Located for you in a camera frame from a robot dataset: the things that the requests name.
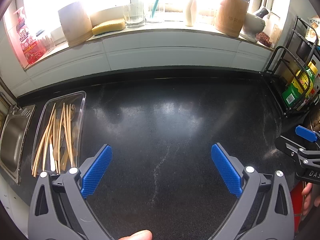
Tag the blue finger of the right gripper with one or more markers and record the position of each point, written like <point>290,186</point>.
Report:
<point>307,134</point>

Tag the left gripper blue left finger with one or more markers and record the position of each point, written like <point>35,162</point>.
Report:
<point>93,170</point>

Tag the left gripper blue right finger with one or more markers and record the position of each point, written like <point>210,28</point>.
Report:
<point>227,170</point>

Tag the brown wooden spoon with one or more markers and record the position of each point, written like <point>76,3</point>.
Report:
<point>64,156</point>

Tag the white handled orange spoon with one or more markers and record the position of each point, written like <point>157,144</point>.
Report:
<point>51,158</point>

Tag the bamboo chopstick six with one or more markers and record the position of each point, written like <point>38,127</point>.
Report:
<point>55,135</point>

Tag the bamboo chopstick four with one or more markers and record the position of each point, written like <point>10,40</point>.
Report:
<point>70,136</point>

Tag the bamboo chopstick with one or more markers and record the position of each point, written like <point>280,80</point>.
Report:
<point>51,115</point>

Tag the bamboo chopstick one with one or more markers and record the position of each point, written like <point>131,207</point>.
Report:
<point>65,124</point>

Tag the translucent amber plastic spoon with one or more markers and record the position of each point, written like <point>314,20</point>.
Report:
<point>74,138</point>

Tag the bamboo chopstick five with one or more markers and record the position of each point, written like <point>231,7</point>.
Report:
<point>36,160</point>

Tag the bamboo chopstick two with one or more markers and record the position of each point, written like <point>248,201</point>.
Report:
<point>59,138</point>

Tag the person right hand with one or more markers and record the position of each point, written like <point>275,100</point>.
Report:
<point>311,197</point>

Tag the person left hand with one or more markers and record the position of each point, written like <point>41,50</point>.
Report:
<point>141,235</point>

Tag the green box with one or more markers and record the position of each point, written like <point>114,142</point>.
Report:
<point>297,87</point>

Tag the clear plastic tray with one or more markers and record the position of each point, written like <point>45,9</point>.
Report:
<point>77,101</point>

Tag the stainless steel sink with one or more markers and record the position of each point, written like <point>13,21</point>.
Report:
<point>13,135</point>

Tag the white ceramic mortar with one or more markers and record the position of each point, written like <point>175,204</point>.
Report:
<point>253,24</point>

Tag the red detergent bottle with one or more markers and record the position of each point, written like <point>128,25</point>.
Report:
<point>32,48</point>

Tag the small glass jar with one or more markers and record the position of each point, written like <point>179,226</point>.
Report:
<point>46,39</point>

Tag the right bamboo utensil holder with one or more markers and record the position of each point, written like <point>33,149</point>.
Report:
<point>230,17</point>

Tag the bamboo utensil holder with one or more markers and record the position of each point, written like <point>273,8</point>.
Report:
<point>75,23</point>
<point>230,17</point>

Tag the left bamboo utensil holder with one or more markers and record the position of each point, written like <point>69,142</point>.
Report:
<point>75,23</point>

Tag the yellow sponge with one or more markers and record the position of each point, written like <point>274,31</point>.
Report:
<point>109,26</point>

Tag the clear glass pitcher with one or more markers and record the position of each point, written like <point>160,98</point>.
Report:
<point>133,12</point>

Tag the teal toothbrush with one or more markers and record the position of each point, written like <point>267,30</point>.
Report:
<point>158,9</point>

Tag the black wire rack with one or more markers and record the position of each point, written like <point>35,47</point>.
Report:
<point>289,61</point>

